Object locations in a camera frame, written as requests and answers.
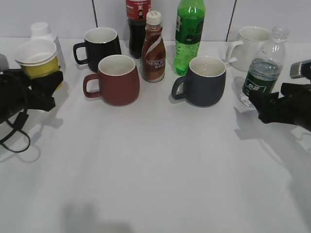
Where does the dark cola bottle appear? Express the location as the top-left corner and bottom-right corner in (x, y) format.
(126, 0), (151, 59)

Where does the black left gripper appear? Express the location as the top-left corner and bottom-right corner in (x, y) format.
(0, 70), (63, 124)

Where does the brown Nescafe coffee bottle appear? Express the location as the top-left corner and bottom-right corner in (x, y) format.
(141, 11), (166, 83)

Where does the dark blue ceramic mug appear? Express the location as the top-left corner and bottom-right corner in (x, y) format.
(171, 56), (226, 107)

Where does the clear water bottle green label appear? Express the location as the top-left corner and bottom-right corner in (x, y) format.
(240, 26), (290, 108)

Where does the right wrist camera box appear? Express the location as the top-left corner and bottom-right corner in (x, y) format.
(290, 59), (311, 80)

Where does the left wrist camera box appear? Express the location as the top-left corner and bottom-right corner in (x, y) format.
(0, 54), (9, 72)

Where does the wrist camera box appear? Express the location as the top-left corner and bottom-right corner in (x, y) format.
(0, 54), (9, 72)
(290, 59), (311, 80)

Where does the green soda bottle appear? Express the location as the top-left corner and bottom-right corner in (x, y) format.
(173, 0), (206, 76)

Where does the black ceramic mug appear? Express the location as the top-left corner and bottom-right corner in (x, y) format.
(73, 27), (121, 73)

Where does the red ceramic mug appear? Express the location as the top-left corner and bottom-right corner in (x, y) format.
(83, 54), (140, 106)

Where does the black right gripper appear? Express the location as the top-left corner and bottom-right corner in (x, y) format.
(249, 83), (311, 131)

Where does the yellow paper cup stack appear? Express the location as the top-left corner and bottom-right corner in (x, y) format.
(15, 39), (60, 80)

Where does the white yogurt drink bottle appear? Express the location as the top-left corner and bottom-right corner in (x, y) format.
(30, 22), (67, 73)

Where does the white ceramic mug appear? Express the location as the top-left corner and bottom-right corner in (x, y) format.
(225, 26), (270, 72)

